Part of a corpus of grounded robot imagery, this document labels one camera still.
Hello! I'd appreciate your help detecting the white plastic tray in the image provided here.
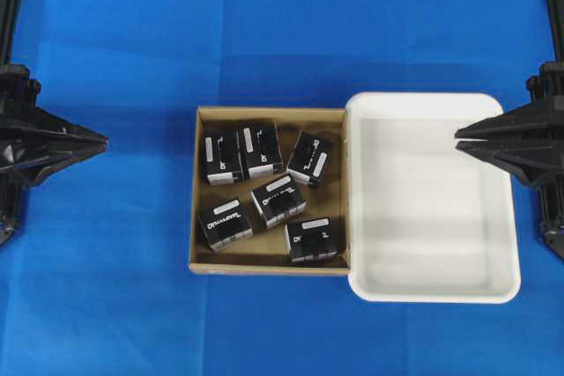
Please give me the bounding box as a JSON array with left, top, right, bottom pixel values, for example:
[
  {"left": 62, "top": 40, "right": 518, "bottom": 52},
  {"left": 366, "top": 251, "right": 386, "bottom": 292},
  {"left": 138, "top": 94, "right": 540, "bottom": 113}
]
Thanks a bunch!
[{"left": 345, "top": 92, "right": 521, "bottom": 304}]

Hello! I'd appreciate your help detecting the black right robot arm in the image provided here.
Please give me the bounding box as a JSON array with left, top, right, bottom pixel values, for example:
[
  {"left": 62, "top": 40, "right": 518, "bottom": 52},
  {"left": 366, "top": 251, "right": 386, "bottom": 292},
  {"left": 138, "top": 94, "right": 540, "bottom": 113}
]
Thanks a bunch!
[{"left": 455, "top": 0, "right": 563, "bottom": 258}]

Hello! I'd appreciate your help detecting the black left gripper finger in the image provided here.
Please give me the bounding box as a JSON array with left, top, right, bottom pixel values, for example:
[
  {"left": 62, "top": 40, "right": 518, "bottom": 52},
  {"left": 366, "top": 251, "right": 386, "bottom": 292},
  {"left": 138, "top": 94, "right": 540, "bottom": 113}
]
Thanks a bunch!
[
  {"left": 41, "top": 144, "right": 108, "bottom": 173},
  {"left": 41, "top": 122, "right": 108, "bottom": 144}
]

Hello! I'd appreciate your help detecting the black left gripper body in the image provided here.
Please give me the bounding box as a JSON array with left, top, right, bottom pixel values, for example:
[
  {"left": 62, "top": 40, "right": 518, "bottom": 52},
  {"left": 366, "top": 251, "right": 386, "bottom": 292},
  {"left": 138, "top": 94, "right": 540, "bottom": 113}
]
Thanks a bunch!
[{"left": 1, "top": 64, "right": 66, "bottom": 187}]

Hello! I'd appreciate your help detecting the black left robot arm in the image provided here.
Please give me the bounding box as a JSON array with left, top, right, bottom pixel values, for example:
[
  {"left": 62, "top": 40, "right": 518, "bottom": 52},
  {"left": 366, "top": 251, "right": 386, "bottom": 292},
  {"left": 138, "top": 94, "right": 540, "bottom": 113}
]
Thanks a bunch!
[{"left": 1, "top": 0, "right": 108, "bottom": 244}]

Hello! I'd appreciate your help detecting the black box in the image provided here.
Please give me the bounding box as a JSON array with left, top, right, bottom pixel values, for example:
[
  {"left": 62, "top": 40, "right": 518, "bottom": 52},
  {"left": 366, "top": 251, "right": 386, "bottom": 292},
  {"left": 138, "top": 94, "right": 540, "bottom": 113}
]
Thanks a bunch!
[
  {"left": 250, "top": 173, "right": 307, "bottom": 229},
  {"left": 204, "top": 129, "right": 244, "bottom": 185},
  {"left": 238, "top": 123, "right": 283, "bottom": 180},
  {"left": 197, "top": 197, "right": 253, "bottom": 252},
  {"left": 286, "top": 131, "right": 334, "bottom": 188},
  {"left": 285, "top": 217, "right": 338, "bottom": 263}
]

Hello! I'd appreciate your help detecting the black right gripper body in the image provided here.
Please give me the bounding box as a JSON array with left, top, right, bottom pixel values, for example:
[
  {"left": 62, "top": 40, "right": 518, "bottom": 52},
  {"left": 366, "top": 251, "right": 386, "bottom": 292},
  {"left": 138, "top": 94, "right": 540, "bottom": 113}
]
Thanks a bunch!
[{"left": 517, "top": 62, "right": 563, "bottom": 187}]

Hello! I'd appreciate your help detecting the brown cardboard box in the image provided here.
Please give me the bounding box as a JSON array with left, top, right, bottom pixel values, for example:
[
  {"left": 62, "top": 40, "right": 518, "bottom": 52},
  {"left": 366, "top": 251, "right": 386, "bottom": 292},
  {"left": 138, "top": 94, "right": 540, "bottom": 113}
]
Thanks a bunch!
[{"left": 189, "top": 107, "right": 351, "bottom": 276}]

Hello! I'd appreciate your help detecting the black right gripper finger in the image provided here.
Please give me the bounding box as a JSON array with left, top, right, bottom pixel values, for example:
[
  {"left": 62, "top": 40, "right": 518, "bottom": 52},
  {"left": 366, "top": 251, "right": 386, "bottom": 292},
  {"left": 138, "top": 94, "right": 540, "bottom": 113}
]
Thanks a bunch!
[
  {"left": 455, "top": 107, "right": 525, "bottom": 140},
  {"left": 456, "top": 140, "right": 526, "bottom": 173}
]

